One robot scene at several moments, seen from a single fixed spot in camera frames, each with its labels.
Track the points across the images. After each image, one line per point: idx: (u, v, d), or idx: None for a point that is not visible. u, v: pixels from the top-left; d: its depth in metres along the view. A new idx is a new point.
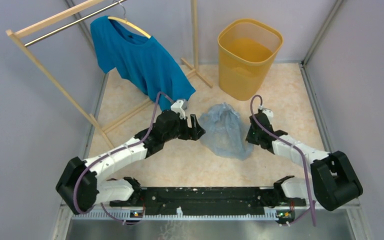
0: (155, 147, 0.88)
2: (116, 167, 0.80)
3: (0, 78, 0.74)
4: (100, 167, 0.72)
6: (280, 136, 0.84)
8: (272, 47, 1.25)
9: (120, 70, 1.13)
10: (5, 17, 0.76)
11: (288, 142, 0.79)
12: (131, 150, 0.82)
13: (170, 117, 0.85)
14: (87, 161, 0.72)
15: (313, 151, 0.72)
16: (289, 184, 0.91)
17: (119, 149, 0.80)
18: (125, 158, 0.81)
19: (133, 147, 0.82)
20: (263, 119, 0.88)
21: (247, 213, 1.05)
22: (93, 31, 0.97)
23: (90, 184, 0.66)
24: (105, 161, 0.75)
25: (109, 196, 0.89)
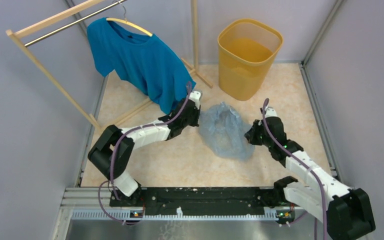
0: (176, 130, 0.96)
2: (145, 140, 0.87)
3: (0, 77, 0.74)
4: (134, 135, 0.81)
6: (294, 153, 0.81)
8: (273, 46, 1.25)
9: (119, 71, 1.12)
10: (5, 16, 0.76)
11: (305, 165, 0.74)
12: (159, 128, 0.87)
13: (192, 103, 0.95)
14: (122, 130, 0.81)
15: (333, 183, 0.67)
16: (294, 192, 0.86)
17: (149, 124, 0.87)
18: (152, 135, 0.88)
19: (160, 126, 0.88)
20: (277, 127, 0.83)
21: (247, 213, 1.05)
22: (90, 34, 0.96)
23: (128, 146, 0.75)
24: (138, 131, 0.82)
25: (122, 180, 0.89)
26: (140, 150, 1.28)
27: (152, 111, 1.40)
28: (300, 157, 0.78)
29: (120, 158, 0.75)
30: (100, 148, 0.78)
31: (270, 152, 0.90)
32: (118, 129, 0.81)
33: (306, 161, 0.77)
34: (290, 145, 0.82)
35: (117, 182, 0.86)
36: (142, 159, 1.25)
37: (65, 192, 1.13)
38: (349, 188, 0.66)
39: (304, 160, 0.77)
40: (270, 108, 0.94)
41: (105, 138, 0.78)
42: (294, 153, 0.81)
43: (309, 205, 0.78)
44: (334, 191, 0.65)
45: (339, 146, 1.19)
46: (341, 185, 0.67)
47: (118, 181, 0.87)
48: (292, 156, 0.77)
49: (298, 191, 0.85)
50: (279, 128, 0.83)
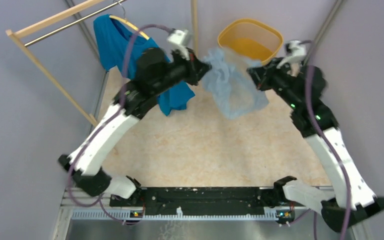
0: (144, 107, 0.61)
2: (109, 146, 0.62)
3: (0, 78, 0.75)
4: (86, 162, 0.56)
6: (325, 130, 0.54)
8: (272, 47, 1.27)
9: (121, 68, 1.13)
10: (5, 17, 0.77)
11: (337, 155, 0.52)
12: (112, 125, 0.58)
13: (159, 58, 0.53)
14: (72, 157, 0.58)
15: (359, 187, 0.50)
16: (292, 190, 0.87)
17: (98, 130, 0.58)
18: (112, 137, 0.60)
19: (113, 121, 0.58)
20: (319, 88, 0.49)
21: (247, 213, 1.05)
22: (95, 30, 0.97)
23: (83, 178, 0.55)
24: (88, 151, 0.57)
25: (115, 188, 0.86)
26: (140, 150, 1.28)
27: (152, 111, 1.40)
28: (332, 141, 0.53)
29: (83, 186, 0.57)
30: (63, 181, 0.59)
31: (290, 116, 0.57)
32: (68, 159, 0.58)
33: (339, 148, 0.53)
34: (324, 115, 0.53)
35: (109, 190, 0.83)
36: (142, 159, 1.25)
37: (65, 192, 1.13)
38: (375, 196, 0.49)
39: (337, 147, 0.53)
40: (302, 45, 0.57)
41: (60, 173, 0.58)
42: (327, 130, 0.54)
43: (306, 200, 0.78)
44: (357, 198, 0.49)
45: None
46: (368, 190, 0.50)
47: (111, 191, 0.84)
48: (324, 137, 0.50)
49: (296, 188, 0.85)
50: (315, 75, 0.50)
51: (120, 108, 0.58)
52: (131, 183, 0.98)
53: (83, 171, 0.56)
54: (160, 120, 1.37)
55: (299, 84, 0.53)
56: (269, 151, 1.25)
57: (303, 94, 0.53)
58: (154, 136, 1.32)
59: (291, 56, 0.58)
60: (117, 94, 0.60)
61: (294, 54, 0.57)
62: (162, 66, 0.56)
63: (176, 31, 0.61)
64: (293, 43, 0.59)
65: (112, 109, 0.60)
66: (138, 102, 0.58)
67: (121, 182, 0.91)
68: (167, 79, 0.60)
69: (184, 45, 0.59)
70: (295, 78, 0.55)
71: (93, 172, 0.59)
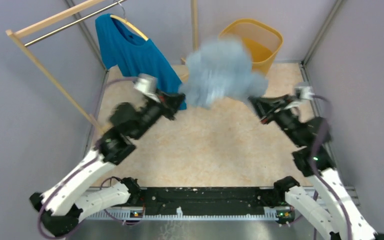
0: (123, 154, 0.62)
2: (82, 191, 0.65)
3: (1, 78, 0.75)
4: (56, 202, 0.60)
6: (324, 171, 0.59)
8: (272, 47, 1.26)
9: (122, 68, 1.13)
10: (5, 17, 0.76)
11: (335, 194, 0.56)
12: (89, 171, 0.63)
13: (132, 112, 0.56)
14: (44, 197, 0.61)
15: (360, 224, 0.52)
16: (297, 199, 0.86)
17: (74, 174, 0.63)
18: (87, 180, 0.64)
19: (90, 167, 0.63)
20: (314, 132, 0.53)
21: (247, 213, 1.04)
22: (97, 28, 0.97)
23: (53, 219, 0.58)
24: (62, 192, 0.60)
25: (101, 204, 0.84)
26: (140, 150, 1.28)
27: None
28: (329, 180, 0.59)
29: (51, 228, 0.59)
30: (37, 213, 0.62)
31: (292, 156, 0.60)
32: (40, 198, 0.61)
33: (337, 187, 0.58)
34: (321, 156, 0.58)
35: (95, 209, 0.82)
36: (142, 159, 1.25)
37: None
38: (377, 233, 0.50)
39: (334, 186, 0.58)
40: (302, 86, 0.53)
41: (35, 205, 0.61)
42: (324, 172, 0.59)
43: (312, 218, 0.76)
44: (359, 235, 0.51)
45: (338, 146, 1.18)
46: (369, 228, 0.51)
47: (97, 210, 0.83)
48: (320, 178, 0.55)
49: (301, 199, 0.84)
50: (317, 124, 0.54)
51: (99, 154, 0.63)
52: (123, 192, 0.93)
53: (53, 212, 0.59)
54: (160, 120, 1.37)
55: (306, 134, 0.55)
56: (269, 151, 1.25)
57: (308, 140, 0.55)
58: (154, 136, 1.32)
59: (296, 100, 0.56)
60: (99, 140, 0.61)
61: (297, 100, 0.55)
62: (135, 120, 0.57)
63: (140, 76, 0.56)
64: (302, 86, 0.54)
65: (93, 154, 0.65)
66: (117, 151, 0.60)
67: (109, 196, 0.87)
68: (143, 125, 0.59)
69: (151, 92, 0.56)
70: (304, 125, 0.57)
71: (63, 212, 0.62)
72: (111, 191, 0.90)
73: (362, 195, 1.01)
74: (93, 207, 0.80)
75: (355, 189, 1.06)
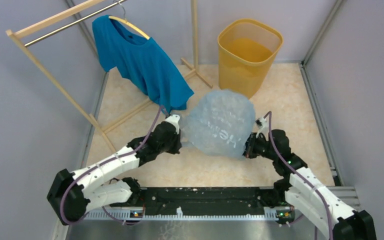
0: (148, 158, 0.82)
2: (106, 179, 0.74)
3: (0, 78, 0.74)
4: (88, 179, 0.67)
6: (298, 170, 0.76)
8: (272, 47, 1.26)
9: (120, 69, 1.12)
10: (4, 17, 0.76)
11: (310, 183, 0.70)
12: (122, 161, 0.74)
13: (162, 131, 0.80)
14: (75, 174, 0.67)
15: (337, 204, 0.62)
16: (297, 198, 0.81)
17: (109, 159, 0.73)
18: (116, 170, 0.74)
19: (124, 157, 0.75)
20: (283, 143, 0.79)
21: (247, 213, 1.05)
22: (95, 29, 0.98)
23: (78, 196, 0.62)
24: (94, 173, 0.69)
25: (104, 201, 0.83)
26: None
27: (152, 111, 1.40)
28: (304, 175, 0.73)
29: (71, 208, 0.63)
30: (55, 195, 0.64)
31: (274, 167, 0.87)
32: (69, 173, 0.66)
33: (311, 179, 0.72)
34: (295, 161, 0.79)
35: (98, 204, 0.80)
36: None
37: None
38: (354, 210, 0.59)
39: (308, 178, 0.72)
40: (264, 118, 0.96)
41: (56, 186, 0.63)
42: (298, 169, 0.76)
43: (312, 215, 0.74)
44: (338, 213, 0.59)
45: (339, 146, 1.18)
46: (345, 206, 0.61)
47: (102, 204, 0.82)
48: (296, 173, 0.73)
49: (301, 197, 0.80)
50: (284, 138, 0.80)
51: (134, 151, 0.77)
52: (127, 189, 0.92)
53: (83, 188, 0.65)
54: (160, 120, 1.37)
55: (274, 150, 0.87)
56: None
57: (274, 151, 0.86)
58: None
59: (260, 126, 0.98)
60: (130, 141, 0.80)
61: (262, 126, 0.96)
62: (163, 133, 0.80)
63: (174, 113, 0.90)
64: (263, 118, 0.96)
65: (126, 149, 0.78)
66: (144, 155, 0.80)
67: (112, 192, 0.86)
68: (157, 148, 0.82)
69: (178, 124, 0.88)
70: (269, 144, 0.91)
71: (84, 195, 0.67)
72: (115, 188, 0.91)
73: (362, 196, 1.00)
74: (98, 199, 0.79)
75: (355, 189, 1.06)
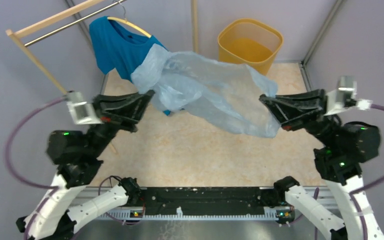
0: (87, 176, 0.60)
2: (62, 209, 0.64)
3: (0, 77, 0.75)
4: (36, 229, 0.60)
6: (351, 178, 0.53)
8: (272, 47, 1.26)
9: (119, 70, 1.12)
10: (5, 16, 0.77)
11: (358, 207, 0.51)
12: (56, 198, 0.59)
13: (64, 145, 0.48)
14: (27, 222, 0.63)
15: (375, 235, 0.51)
16: (296, 198, 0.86)
17: (43, 201, 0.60)
18: (61, 204, 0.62)
19: (56, 193, 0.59)
20: (367, 153, 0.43)
21: (247, 213, 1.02)
22: (92, 31, 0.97)
23: None
24: (38, 220, 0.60)
25: (96, 212, 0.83)
26: (140, 150, 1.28)
27: (152, 111, 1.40)
28: (353, 190, 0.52)
29: None
30: None
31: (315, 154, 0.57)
32: (24, 223, 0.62)
33: (360, 196, 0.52)
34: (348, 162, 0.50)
35: (89, 219, 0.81)
36: (142, 159, 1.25)
37: None
38: None
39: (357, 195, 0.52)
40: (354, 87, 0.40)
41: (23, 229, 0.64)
42: (350, 179, 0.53)
43: (310, 214, 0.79)
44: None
45: None
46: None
47: (95, 216, 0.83)
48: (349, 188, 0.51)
49: (301, 198, 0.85)
50: (370, 147, 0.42)
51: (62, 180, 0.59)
52: (121, 195, 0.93)
53: (35, 237, 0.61)
54: (160, 120, 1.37)
55: (346, 148, 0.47)
56: (269, 151, 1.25)
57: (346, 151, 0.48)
58: (154, 136, 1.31)
59: (326, 111, 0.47)
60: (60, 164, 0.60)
61: (330, 110, 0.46)
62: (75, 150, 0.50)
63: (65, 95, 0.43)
64: (350, 87, 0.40)
65: (56, 180, 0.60)
66: (80, 173, 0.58)
67: (103, 202, 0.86)
68: (96, 142, 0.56)
69: (85, 116, 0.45)
70: (345, 131, 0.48)
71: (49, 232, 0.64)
72: (109, 195, 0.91)
73: None
74: (88, 216, 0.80)
75: None
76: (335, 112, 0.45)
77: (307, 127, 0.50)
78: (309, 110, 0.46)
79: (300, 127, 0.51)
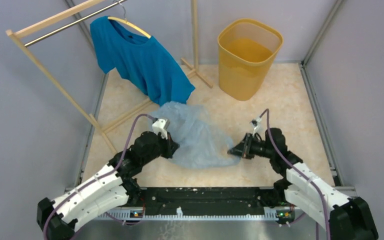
0: (132, 173, 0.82)
2: (88, 201, 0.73)
3: (0, 78, 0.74)
4: (67, 208, 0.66)
6: (295, 164, 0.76)
8: (272, 47, 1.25)
9: (119, 70, 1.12)
10: (4, 16, 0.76)
11: (304, 176, 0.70)
12: (102, 182, 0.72)
13: (155, 138, 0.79)
14: (55, 201, 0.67)
15: (332, 194, 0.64)
16: (295, 195, 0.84)
17: (88, 183, 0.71)
18: (97, 193, 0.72)
19: (104, 178, 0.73)
20: (279, 141, 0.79)
21: (247, 214, 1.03)
22: (93, 30, 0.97)
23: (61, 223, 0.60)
24: (74, 199, 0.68)
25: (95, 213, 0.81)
26: None
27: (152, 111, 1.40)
28: (300, 169, 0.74)
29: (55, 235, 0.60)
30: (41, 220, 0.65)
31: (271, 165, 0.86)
32: (50, 202, 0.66)
33: (306, 172, 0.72)
34: (291, 155, 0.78)
35: (88, 219, 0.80)
36: None
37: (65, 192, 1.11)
38: (349, 198, 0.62)
39: (303, 172, 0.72)
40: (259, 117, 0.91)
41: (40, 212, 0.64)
42: (295, 164, 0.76)
43: (312, 211, 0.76)
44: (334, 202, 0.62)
45: (339, 146, 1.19)
46: (340, 195, 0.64)
47: (94, 216, 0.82)
48: (292, 167, 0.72)
49: (300, 194, 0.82)
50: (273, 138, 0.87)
51: (114, 170, 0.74)
52: (122, 195, 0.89)
53: (63, 216, 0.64)
54: None
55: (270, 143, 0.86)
56: None
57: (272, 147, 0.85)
58: None
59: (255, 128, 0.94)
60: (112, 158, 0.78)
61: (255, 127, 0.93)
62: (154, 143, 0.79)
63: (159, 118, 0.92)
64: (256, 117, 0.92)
65: (106, 168, 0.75)
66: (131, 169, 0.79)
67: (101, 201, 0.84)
68: (158, 150, 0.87)
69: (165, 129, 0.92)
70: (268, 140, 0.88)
71: (66, 220, 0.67)
72: (109, 195, 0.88)
73: (361, 195, 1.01)
74: (88, 215, 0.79)
75: (355, 189, 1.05)
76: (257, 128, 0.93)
77: None
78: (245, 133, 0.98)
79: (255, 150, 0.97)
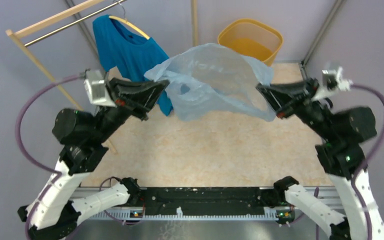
0: (91, 162, 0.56)
2: (64, 199, 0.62)
3: (0, 78, 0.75)
4: (38, 218, 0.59)
6: (357, 172, 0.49)
8: (271, 47, 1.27)
9: (120, 70, 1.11)
10: (5, 17, 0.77)
11: (362, 201, 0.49)
12: (59, 185, 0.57)
13: (74, 122, 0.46)
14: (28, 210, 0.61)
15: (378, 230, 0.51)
16: (295, 196, 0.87)
17: (46, 189, 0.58)
18: (62, 194, 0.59)
19: (59, 180, 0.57)
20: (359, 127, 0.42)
21: (247, 213, 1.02)
22: (94, 29, 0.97)
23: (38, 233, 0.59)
24: (40, 208, 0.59)
25: (98, 208, 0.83)
26: (140, 151, 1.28)
27: (152, 111, 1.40)
28: (359, 184, 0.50)
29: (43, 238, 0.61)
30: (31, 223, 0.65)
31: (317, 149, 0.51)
32: (26, 212, 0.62)
33: (364, 192, 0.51)
34: (356, 152, 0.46)
35: (93, 213, 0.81)
36: (142, 159, 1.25)
37: None
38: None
39: (362, 190, 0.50)
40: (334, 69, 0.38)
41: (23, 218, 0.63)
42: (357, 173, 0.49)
43: (312, 213, 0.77)
44: None
45: None
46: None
47: (96, 211, 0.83)
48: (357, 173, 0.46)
49: (300, 196, 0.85)
50: (361, 124, 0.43)
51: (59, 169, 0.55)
52: (123, 193, 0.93)
53: (38, 227, 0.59)
54: (160, 120, 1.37)
55: (339, 127, 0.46)
56: (269, 151, 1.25)
57: (344, 135, 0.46)
58: (154, 136, 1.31)
59: (313, 96, 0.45)
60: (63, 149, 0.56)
61: (316, 95, 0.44)
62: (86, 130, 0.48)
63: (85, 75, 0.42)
64: (329, 70, 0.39)
65: (60, 166, 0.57)
66: (83, 159, 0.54)
67: (105, 198, 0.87)
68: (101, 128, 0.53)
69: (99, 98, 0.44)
70: (340, 115, 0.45)
71: (52, 222, 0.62)
72: (111, 192, 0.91)
73: None
74: (91, 209, 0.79)
75: None
76: (320, 97, 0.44)
77: (302, 114, 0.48)
78: (297, 94, 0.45)
79: (292, 114, 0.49)
